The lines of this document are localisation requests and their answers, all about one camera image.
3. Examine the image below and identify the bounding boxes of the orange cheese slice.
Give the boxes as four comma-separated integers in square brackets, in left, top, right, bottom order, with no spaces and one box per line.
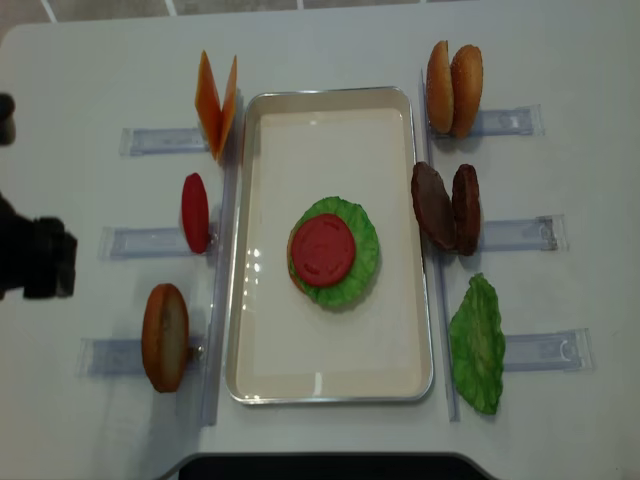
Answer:
[195,51,222,161]
[217,57,237,163]

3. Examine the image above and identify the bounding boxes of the red tomato slice in rack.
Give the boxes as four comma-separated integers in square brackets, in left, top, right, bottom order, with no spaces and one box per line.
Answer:
[181,173,210,254]

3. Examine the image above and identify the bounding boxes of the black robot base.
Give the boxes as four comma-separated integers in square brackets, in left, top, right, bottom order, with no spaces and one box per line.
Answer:
[161,453,491,479]

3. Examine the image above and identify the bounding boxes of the green lettuce leaf in rack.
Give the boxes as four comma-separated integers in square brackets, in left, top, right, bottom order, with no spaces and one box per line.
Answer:
[449,273,506,415]

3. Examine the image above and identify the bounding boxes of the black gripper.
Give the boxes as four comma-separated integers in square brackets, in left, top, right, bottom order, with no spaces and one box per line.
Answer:
[1,199,78,300]

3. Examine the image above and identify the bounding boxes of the clear acrylic rack left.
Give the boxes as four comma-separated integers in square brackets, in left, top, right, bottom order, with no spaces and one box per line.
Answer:
[77,98,245,426]

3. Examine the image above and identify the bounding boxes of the bun half in left rack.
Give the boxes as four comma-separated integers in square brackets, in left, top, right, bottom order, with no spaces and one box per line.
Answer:
[141,283,189,393]

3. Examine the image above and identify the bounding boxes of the clear acrylic rack right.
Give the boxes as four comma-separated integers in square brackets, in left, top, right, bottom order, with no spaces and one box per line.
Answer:
[417,69,596,423]

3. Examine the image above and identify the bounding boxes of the top bun left in rack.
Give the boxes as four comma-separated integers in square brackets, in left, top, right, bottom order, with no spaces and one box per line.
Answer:
[426,40,454,134]

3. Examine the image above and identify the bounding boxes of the red tomato slice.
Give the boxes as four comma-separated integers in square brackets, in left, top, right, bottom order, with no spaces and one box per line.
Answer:
[291,213,356,288]
[181,173,210,254]

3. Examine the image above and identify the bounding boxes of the top bun right in rack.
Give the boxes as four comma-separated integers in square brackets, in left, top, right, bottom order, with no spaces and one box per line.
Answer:
[450,45,483,139]

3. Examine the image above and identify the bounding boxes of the brown meat patty right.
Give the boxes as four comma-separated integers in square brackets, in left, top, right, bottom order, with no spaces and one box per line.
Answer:
[452,164,481,256]

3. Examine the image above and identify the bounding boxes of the brown meat patty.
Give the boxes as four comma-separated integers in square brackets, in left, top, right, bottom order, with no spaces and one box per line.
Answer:
[411,162,456,251]
[452,164,481,256]

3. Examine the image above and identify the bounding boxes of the clear acrylic rack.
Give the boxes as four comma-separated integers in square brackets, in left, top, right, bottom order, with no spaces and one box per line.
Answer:
[77,98,245,426]
[417,69,596,423]

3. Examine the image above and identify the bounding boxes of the green lettuce leaf on bun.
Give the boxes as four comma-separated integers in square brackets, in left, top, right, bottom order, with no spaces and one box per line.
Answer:
[291,196,380,309]

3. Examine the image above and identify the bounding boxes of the white rectangular tray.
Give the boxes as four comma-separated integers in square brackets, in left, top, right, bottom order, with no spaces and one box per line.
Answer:
[225,87,434,405]

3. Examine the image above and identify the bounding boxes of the orange cheese slice right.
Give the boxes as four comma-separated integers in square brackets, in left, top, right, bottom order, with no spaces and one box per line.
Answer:
[217,57,237,163]

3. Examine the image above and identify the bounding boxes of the brown meat patty left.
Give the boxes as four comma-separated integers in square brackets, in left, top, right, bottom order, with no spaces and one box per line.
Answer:
[411,162,456,251]

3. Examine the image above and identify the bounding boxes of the orange cheese slice left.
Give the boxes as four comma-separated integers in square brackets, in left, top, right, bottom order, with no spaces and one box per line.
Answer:
[195,51,222,161]

